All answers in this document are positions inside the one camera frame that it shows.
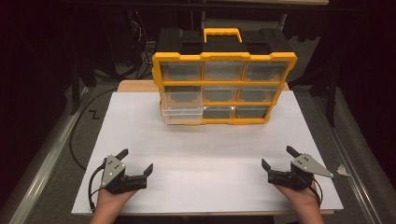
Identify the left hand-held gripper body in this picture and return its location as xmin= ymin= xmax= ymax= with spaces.
xmin=101 ymin=154 xmax=149 ymax=195

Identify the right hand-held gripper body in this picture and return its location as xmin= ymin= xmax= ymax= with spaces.
xmin=267 ymin=153 xmax=335 ymax=191

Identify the person's left hand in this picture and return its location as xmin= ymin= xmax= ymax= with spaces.
xmin=94 ymin=187 xmax=138 ymax=217

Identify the person's right hand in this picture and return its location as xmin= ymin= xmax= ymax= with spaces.
xmin=273 ymin=182 xmax=322 ymax=215

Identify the white crumpled paper scrap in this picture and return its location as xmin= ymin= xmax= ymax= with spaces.
xmin=335 ymin=163 xmax=351 ymax=178

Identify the white table mat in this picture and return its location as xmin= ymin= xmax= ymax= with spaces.
xmin=71 ymin=90 xmax=345 ymax=216

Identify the clear plastic drawer box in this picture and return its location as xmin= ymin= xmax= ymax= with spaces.
xmin=160 ymin=85 xmax=205 ymax=126

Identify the yellow and black organizer cabinet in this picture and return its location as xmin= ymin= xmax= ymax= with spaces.
xmin=151 ymin=27 xmax=298 ymax=126

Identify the set of clear drawers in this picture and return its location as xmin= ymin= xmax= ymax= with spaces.
xmin=159 ymin=60 xmax=290 ymax=119

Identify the left hand-held gripper black cable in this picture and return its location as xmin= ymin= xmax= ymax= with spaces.
xmin=88 ymin=161 xmax=107 ymax=213

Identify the hand-held gripper black cable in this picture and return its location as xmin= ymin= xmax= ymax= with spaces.
xmin=311 ymin=178 xmax=324 ymax=208
xmin=88 ymin=161 xmax=107 ymax=213

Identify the right hand-held gripper black cable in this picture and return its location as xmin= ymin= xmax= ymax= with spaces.
xmin=311 ymin=178 xmax=324 ymax=208

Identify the aluminium floor rail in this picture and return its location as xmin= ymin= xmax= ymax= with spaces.
xmin=0 ymin=86 xmax=92 ymax=224
xmin=311 ymin=95 xmax=389 ymax=224

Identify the long black floor cable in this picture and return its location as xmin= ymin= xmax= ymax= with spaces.
xmin=68 ymin=87 xmax=120 ymax=172

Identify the bundle of dark cables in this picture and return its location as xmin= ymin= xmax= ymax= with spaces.
xmin=122 ymin=10 xmax=158 ymax=80

